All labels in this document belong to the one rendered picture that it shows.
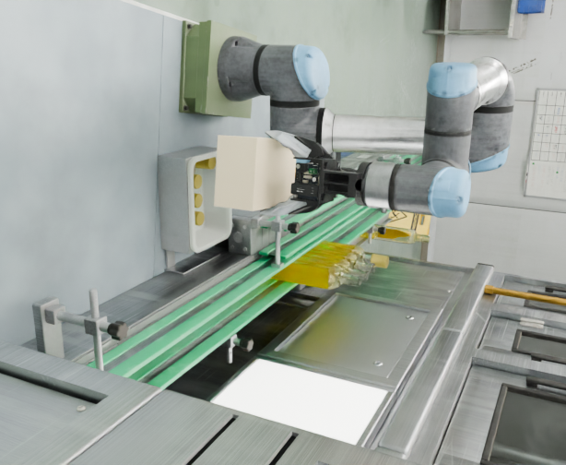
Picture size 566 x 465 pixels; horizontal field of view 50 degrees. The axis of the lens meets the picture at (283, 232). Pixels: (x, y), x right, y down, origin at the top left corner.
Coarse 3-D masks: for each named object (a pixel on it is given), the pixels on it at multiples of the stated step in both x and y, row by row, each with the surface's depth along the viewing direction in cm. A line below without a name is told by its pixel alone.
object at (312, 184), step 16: (320, 160) 96; (336, 160) 101; (304, 176) 99; (320, 176) 96; (336, 176) 97; (352, 176) 94; (304, 192) 98; (320, 192) 96; (336, 192) 97; (352, 192) 94
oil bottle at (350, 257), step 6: (312, 252) 170; (318, 252) 170; (324, 252) 170; (330, 252) 170; (336, 252) 170; (342, 252) 170; (348, 252) 170; (342, 258) 166; (348, 258) 166; (354, 258) 167; (354, 264) 166
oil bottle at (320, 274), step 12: (300, 264) 159; (312, 264) 159; (324, 264) 159; (336, 264) 159; (276, 276) 163; (288, 276) 161; (300, 276) 160; (312, 276) 158; (324, 276) 156; (336, 276) 156; (324, 288) 158
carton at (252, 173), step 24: (240, 144) 101; (264, 144) 102; (216, 168) 103; (240, 168) 101; (264, 168) 103; (288, 168) 112; (216, 192) 104; (240, 192) 102; (264, 192) 104; (288, 192) 113
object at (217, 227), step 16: (192, 160) 134; (192, 176) 134; (208, 176) 151; (192, 192) 135; (208, 192) 152; (192, 208) 136; (208, 208) 153; (224, 208) 151; (192, 224) 137; (208, 224) 154; (224, 224) 153; (192, 240) 138; (208, 240) 146
